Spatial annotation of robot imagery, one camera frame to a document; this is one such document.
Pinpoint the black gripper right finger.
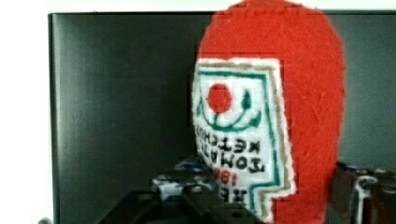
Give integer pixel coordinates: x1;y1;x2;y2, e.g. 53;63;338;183
330;161;396;224

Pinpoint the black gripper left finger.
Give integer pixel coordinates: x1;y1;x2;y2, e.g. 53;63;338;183
98;156;263;224

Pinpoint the red plush ketchup bottle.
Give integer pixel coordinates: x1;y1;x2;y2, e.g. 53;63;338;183
192;0;345;224

